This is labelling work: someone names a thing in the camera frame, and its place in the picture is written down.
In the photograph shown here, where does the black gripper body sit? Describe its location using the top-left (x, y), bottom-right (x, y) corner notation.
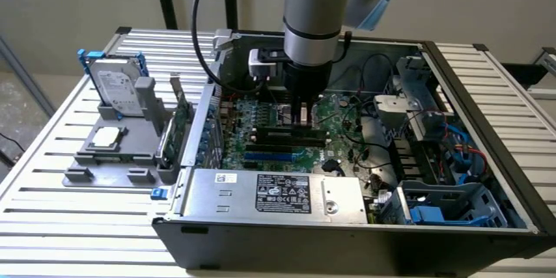
top-left (284, 60), bottom-right (335, 105)

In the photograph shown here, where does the black RAM slot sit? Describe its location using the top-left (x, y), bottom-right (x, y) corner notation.
top-left (253, 136), bottom-right (327, 148)

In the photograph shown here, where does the black expansion slot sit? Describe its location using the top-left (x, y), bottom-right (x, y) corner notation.
top-left (245, 143), bottom-right (305, 155)

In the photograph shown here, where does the blue expansion slot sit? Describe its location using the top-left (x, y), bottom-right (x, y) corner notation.
top-left (243, 151), bottom-right (293, 163)

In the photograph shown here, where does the silver CPU socket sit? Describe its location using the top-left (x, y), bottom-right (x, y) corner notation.
top-left (276, 102), bottom-right (323, 126)

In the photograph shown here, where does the green motherboard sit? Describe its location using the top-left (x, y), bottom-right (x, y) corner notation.
top-left (216, 90), bottom-right (381, 180)

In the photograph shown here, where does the tall metal disk bay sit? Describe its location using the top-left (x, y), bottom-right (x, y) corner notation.
top-left (373, 55), bottom-right (457, 143)

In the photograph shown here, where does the green graphics card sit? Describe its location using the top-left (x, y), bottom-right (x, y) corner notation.
top-left (155, 75), bottom-right (196, 165)

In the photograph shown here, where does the silver power supply unit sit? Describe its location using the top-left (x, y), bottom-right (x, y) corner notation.
top-left (179, 169), bottom-right (371, 226)

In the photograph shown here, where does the low metal disk bay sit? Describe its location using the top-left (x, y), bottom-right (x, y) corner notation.
top-left (395, 178), bottom-right (509, 227)

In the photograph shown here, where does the black open PC case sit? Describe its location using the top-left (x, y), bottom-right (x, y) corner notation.
top-left (151, 29), bottom-right (556, 276)

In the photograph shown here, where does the blue disk bay latch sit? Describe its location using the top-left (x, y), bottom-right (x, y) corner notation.
top-left (411, 206), bottom-right (445, 225)

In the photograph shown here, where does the silver hard disk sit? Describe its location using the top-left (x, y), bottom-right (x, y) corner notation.
top-left (89, 59), bottom-right (147, 118)

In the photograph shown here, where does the silver CPU chip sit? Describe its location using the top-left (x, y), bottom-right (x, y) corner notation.
top-left (92, 127), bottom-right (124, 148)

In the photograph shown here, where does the grey parts rack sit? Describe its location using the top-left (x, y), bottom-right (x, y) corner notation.
top-left (63, 77), bottom-right (195, 189)

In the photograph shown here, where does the blue disk caddy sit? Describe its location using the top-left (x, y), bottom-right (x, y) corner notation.
top-left (76, 49), bottom-right (151, 109)

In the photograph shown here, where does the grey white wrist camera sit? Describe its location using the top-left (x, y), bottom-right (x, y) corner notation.
top-left (247, 48), bottom-right (288, 82)

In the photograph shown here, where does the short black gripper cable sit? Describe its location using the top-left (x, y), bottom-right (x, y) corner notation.
top-left (332, 30), bottom-right (353, 64)

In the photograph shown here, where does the black looped wire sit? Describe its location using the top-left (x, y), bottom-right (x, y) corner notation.
top-left (359, 53), bottom-right (397, 97)

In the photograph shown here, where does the long black arm cable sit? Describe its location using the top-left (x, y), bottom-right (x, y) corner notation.
top-left (189, 0), bottom-right (268, 92)

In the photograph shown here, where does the blue wire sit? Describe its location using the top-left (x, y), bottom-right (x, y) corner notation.
top-left (437, 120), bottom-right (473, 188)

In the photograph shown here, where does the red wire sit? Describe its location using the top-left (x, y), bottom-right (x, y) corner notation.
top-left (459, 146), bottom-right (488, 175)

